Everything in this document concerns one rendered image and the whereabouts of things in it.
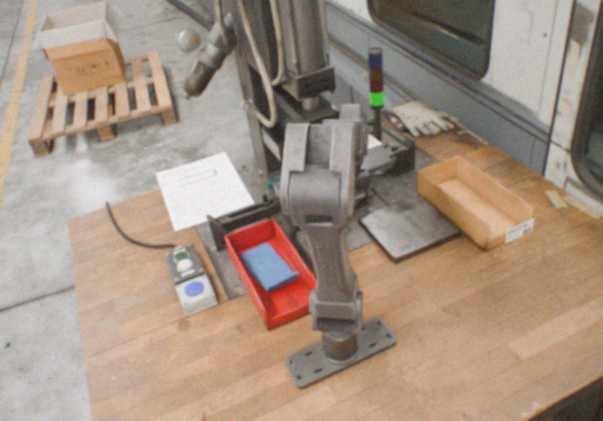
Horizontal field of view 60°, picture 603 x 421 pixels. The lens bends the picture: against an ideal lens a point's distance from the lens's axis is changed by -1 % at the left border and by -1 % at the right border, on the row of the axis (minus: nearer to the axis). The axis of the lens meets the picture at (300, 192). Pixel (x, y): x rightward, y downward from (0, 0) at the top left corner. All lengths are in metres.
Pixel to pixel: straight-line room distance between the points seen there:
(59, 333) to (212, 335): 1.57
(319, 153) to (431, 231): 0.52
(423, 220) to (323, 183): 0.57
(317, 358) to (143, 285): 0.44
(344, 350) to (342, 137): 0.40
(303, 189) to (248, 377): 0.43
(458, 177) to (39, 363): 1.85
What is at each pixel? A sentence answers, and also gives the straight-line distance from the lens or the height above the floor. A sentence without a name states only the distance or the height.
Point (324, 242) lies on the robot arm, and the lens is 0.75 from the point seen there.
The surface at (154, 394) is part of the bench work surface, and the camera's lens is 1.02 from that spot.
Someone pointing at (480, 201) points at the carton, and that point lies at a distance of 1.31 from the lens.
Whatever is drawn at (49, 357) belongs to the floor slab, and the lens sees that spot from 2.51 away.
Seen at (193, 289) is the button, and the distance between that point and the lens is 1.11.
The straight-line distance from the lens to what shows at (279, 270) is 1.14.
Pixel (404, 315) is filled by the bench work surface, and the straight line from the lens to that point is 1.05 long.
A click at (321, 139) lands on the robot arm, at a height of 1.33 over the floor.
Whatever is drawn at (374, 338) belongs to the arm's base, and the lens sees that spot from 1.00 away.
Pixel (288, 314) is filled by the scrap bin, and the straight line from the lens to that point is 1.03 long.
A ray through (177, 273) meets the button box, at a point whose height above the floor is 0.93.
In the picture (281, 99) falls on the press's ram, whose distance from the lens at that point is 1.20.
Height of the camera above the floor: 1.70
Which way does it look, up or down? 36 degrees down
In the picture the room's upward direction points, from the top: 8 degrees counter-clockwise
